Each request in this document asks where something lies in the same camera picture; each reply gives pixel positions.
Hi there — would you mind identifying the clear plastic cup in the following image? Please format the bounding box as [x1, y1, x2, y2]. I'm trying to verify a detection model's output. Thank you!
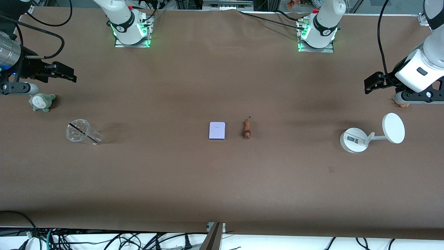
[66, 119, 103, 145]

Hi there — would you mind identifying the long black table cable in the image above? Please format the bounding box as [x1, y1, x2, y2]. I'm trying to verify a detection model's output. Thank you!
[238, 10, 306, 30]

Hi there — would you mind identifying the brown table frame post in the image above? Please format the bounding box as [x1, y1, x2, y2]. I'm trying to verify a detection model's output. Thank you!
[200, 222, 226, 250]

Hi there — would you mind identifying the black straw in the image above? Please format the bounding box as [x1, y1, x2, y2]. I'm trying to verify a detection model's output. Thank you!
[69, 123, 99, 143]

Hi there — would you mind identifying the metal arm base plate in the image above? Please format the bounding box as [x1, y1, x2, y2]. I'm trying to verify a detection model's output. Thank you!
[114, 16, 152, 48]
[298, 19, 335, 53]

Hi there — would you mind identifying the metal frame rail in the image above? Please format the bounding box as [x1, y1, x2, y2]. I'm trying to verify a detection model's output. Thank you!
[203, 0, 254, 10]

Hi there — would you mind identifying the white round desk stand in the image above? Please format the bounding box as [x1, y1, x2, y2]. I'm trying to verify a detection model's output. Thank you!
[339, 113, 405, 154]

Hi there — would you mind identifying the short black table cable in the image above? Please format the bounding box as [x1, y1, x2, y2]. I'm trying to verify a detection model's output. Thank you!
[276, 10, 306, 22]

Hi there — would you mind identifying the black looped floor cable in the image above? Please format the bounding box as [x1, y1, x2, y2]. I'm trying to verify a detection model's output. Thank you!
[0, 210, 37, 240]

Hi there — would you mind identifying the lavender phone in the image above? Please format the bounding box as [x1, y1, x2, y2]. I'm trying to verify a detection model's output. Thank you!
[209, 122, 226, 140]

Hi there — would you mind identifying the black power plug cable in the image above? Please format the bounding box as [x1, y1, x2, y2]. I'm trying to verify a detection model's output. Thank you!
[163, 232, 208, 250]

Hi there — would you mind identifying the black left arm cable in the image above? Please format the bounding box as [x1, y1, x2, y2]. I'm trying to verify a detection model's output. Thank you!
[377, 0, 391, 78]

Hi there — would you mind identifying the grey green plush toy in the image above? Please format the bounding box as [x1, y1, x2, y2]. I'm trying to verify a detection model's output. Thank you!
[29, 92, 56, 113]

